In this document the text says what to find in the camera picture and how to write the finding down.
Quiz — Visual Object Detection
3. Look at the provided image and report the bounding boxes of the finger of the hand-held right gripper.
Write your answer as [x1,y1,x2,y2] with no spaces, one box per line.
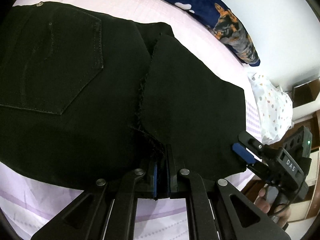
[246,163,273,183]
[232,131,265,165]

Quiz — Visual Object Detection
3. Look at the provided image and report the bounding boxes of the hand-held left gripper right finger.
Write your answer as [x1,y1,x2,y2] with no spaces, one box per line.
[165,144,296,240]

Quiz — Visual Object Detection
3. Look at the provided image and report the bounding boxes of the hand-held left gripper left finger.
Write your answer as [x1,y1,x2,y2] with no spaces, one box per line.
[30,161,161,240]

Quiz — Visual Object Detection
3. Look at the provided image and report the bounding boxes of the black pants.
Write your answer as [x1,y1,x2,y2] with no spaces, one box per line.
[0,1,247,192]

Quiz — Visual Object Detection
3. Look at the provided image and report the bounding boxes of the person's right hand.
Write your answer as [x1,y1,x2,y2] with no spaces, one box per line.
[254,187,292,231]

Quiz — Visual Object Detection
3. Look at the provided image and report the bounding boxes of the wooden cabinet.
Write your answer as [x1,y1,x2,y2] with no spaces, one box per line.
[240,110,320,227]

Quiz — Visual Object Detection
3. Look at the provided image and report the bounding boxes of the white dotted cloth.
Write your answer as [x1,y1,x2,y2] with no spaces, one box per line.
[247,70,293,144]

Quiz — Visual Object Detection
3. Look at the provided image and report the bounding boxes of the brown wooden box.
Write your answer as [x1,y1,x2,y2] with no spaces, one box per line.
[292,78,320,109]

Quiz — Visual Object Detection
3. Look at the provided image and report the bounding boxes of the purple checked bedsheet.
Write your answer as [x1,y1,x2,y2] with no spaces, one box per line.
[0,0,264,240]

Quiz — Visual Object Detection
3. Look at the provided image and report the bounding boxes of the blue dog print blanket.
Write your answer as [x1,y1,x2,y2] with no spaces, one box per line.
[114,0,261,67]

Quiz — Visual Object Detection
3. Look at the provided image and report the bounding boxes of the black cable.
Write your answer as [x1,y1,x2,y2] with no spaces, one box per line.
[266,177,310,218]

